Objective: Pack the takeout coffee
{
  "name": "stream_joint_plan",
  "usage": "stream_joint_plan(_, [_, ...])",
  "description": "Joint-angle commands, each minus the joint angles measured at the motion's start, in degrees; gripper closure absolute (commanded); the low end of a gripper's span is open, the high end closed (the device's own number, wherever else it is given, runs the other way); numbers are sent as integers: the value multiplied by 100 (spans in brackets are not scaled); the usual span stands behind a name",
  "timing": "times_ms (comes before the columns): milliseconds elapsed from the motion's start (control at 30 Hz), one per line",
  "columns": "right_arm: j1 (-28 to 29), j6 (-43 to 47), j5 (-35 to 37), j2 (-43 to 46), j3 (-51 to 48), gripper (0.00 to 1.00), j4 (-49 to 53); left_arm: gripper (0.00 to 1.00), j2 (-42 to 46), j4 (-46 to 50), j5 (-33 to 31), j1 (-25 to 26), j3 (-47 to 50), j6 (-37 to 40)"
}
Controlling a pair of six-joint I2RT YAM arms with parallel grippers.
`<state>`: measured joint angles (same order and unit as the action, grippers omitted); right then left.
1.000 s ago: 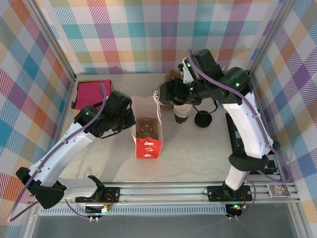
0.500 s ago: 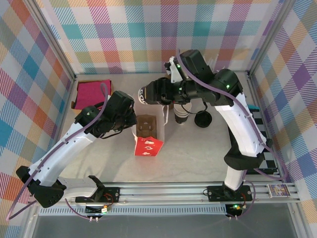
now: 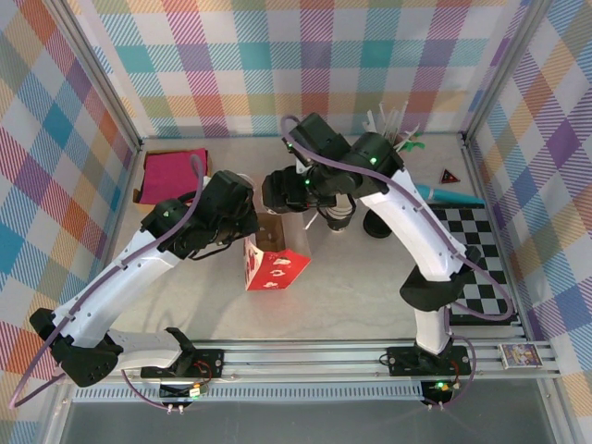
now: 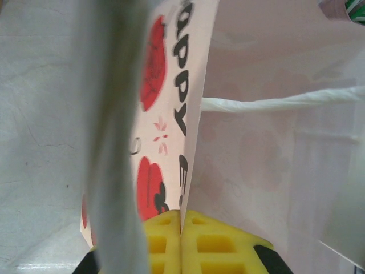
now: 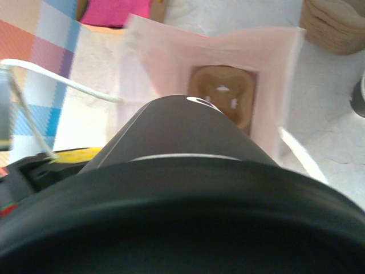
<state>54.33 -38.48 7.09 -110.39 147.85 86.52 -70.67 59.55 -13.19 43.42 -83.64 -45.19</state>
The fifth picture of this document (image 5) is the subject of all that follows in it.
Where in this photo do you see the black paper coffee cup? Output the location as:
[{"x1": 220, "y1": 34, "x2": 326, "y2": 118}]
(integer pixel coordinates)
[{"x1": 77, "y1": 94, "x2": 279, "y2": 174}]

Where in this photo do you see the black plastic cup lid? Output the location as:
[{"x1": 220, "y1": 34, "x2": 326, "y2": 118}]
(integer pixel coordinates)
[{"x1": 0, "y1": 157, "x2": 365, "y2": 274}]

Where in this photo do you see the white red paper bag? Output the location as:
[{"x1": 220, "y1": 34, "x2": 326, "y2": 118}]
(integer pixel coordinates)
[{"x1": 0, "y1": 13, "x2": 329, "y2": 185}]

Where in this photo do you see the brown pulp cup carrier stack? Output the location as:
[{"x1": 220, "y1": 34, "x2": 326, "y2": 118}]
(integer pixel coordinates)
[{"x1": 299, "y1": 0, "x2": 365, "y2": 57}]

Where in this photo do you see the stack of paper cups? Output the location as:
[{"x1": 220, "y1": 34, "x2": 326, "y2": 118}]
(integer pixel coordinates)
[{"x1": 351, "y1": 70, "x2": 365, "y2": 118}]

